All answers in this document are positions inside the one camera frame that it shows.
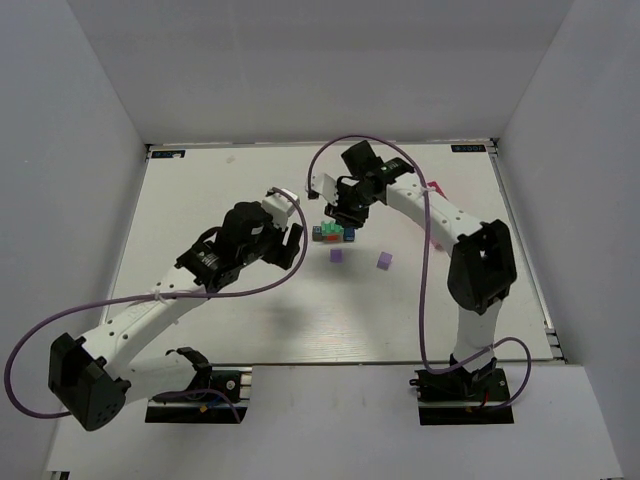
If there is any dark blue letter cube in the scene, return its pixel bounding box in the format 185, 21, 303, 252
312, 225, 324, 242

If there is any green stepped wood block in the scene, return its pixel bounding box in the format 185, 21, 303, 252
320, 221, 344, 237

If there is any pink plastic box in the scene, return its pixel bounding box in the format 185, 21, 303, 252
424, 180, 447, 251

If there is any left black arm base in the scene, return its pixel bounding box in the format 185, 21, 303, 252
145, 367, 252, 425

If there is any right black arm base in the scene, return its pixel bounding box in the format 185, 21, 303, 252
409, 369, 514, 426

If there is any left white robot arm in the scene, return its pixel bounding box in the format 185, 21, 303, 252
48, 189, 308, 431

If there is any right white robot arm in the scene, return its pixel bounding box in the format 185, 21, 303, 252
306, 135, 517, 396

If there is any left purple wood cube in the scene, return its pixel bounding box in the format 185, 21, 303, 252
330, 248, 344, 263

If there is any purple wood cube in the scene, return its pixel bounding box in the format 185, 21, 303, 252
377, 252, 393, 270
330, 248, 344, 263

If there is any right purple wood cube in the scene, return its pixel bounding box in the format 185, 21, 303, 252
377, 252, 393, 270

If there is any right blue table sticker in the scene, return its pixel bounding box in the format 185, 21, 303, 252
451, 144, 486, 153

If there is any blue table sticker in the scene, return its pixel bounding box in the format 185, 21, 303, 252
151, 150, 186, 159
451, 144, 486, 153

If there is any left blue table sticker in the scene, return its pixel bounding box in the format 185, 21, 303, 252
151, 150, 186, 159

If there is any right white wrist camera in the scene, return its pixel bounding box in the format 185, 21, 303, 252
306, 173, 339, 206

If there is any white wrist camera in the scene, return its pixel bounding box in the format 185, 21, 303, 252
306, 173, 339, 206
261, 189, 299, 231

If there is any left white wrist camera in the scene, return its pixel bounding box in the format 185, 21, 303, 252
261, 189, 299, 231

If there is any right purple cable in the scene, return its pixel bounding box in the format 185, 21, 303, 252
306, 133, 532, 411

